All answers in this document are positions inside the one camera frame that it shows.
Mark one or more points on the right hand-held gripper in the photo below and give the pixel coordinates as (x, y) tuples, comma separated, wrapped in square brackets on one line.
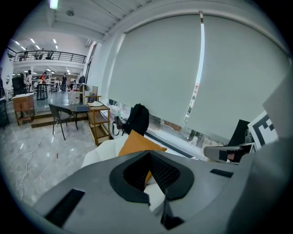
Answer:
[(263, 130)]

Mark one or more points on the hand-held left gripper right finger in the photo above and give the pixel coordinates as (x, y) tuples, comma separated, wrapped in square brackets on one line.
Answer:
[(206, 182)]

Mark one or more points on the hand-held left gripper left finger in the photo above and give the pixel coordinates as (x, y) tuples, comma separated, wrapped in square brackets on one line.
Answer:
[(96, 182)]

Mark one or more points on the orange cushion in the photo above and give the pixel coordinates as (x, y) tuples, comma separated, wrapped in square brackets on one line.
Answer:
[(137, 146)]

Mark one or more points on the white round sofa chair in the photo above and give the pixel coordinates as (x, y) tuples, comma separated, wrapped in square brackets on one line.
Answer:
[(103, 150)]

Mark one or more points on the small red scrap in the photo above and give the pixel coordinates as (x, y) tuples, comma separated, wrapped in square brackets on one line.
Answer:
[(56, 155)]

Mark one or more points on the wooden shelf rack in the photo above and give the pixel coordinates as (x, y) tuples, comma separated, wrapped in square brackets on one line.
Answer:
[(98, 123)]

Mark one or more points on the small dark handbag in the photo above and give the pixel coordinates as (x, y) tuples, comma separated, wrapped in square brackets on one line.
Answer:
[(117, 124)]

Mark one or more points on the green bottle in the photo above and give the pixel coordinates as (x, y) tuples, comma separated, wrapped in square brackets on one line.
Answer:
[(118, 112)]

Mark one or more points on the white plastic bag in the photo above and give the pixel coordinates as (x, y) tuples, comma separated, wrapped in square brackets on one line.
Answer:
[(112, 109)]

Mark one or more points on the black backpack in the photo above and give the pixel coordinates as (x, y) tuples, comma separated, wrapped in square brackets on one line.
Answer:
[(137, 118)]

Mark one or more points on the small blue-top table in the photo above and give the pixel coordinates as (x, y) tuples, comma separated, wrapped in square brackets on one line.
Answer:
[(82, 107)]

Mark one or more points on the grey roller blind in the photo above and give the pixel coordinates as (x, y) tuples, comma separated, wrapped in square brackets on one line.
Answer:
[(240, 80), (155, 68)]

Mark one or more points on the dark wicker chair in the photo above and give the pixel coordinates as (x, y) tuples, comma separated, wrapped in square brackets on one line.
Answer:
[(59, 114)]

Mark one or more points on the wooden step platform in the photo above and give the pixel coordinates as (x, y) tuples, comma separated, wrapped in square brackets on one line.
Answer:
[(45, 122)]

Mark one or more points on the white oval tray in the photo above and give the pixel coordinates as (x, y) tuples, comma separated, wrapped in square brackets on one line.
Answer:
[(95, 104)]

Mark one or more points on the white desk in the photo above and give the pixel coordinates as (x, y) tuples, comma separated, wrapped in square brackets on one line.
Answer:
[(76, 90)]

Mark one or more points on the wooden cabinet with white top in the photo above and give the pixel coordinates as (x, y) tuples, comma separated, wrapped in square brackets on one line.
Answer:
[(23, 104)]

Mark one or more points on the black office chair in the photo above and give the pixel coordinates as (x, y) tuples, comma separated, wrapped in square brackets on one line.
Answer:
[(18, 85)]

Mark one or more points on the black balcony railing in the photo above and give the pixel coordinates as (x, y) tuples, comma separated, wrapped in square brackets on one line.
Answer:
[(50, 56)]

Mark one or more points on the group of ceiling lights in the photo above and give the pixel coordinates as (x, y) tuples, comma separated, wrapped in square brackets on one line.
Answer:
[(54, 3)]

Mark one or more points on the black-frame high table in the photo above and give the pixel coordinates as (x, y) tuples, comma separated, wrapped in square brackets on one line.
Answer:
[(41, 91)]

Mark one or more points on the black-frame work table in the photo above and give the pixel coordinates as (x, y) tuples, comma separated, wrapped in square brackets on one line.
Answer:
[(4, 112)]

